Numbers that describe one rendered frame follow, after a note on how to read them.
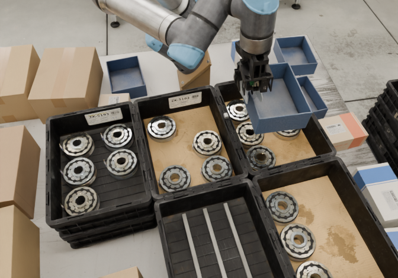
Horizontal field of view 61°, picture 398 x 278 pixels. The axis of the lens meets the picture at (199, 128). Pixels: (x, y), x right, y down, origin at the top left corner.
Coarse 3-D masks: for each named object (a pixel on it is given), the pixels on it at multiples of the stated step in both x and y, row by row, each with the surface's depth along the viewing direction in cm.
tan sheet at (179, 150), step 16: (192, 112) 129; (208, 112) 129; (176, 128) 125; (192, 128) 125; (208, 128) 125; (160, 144) 120; (176, 144) 120; (208, 144) 120; (160, 160) 116; (176, 160) 116; (192, 160) 116; (192, 176) 113; (160, 192) 109
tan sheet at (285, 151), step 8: (264, 136) 122; (272, 136) 122; (304, 136) 122; (264, 144) 120; (272, 144) 120; (280, 144) 120; (288, 144) 120; (296, 144) 120; (304, 144) 120; (280, 152) 118; (288, 152) 118; (296, 152) 118; (304, 152) 118; (312, 152) 118; (280, 160) 116; (288, 160) 116; (296, 160) 116
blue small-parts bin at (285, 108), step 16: (272, 64) 101; (288, 64) 101; (288, 80) 102; (256, 96) 102; (272, 96) 102; (288, 96) 102; (304, 96) 93; (256, 112) 89; (272, 112) 98; (288, 112) 98; (304, 112) 94; (256, 128) 91; (272, 128) 92; (288, 128) 94
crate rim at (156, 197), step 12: (156, 96) 121; (168, 96) 121; (216, 96) 121; (228, 132) 111; (144, 144) 110; (144, 156) 106; (240, 156) 106; (216, 180) 101; (228, 180) 101; (168, 192) 98; (180, 192) 98
